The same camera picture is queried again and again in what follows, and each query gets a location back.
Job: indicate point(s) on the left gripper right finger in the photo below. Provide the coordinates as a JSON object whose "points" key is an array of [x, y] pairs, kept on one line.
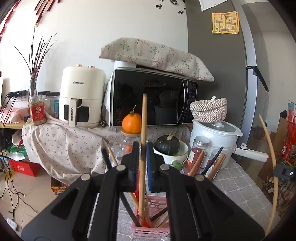
{"points": [[197, 209]]}

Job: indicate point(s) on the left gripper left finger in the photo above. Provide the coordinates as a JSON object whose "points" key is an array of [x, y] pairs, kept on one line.
{"points": [[88, 208]]}

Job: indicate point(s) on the pink perforated utensil basket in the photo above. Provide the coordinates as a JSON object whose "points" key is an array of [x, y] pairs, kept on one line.
{"points": [[160, 228]]}

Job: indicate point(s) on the wooden chopstick pair member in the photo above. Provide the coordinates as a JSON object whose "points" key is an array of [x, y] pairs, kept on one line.
{"points": [[143, 139]]}

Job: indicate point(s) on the red plastic spoon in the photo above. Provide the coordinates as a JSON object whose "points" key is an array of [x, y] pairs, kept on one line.
{"points": [[140, 195]]}

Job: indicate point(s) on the grey checked tablecloth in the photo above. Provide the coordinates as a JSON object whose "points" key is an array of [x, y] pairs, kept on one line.
{"points": [[234, 182]]}

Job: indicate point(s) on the jar with red label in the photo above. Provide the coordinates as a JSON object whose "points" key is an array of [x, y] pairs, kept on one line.
{"points": [[216, 166]]}

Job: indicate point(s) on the cherry print cloth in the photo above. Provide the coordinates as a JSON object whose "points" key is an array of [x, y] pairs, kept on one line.
{"points": [[65, 153]]}

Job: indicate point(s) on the jar of red goji berries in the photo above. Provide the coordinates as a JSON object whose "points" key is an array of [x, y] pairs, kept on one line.
{"points": [[196, 155]]}

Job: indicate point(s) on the white electric cooking pot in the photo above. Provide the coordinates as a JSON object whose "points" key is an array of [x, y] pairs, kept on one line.
{"points": [[223, 134]]}

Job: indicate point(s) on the red gift box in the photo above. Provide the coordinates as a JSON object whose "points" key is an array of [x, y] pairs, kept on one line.
{"points": [[25, 167]]}

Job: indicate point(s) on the dark green squash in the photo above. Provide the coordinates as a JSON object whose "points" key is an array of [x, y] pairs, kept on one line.
{"points": [[168, 145]]}

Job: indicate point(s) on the orange fruit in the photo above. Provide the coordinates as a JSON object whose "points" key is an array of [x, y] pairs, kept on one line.
{"points": [[132, 123]]}

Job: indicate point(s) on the black microwave oven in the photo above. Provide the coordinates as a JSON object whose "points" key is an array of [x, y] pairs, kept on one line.
{"points": [[168, 96]]}

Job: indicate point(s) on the spice jar red label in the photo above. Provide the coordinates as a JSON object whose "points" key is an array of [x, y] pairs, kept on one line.
{"points": [[37, 110]]}

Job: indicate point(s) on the white air fryer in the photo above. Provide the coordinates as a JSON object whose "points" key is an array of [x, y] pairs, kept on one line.
{"points": [[81, 96]]}

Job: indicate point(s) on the dark grey refrigerator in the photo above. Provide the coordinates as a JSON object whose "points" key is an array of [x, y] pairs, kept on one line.
{"points": [[253, 69]]}

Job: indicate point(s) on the floral cloth cover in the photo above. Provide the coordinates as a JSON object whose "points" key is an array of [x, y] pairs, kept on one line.
{"points": [[157, 56]]}

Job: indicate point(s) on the vase with dry twigs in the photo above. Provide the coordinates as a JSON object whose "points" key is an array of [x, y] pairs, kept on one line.
{"points": [[36, 59]]}

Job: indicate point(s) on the black wire rack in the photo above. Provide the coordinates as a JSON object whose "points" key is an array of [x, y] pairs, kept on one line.
{"points": [[283, 153]]}

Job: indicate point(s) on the woven rope basket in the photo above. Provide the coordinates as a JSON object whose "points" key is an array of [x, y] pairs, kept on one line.
{"points": [[209, 111]]}

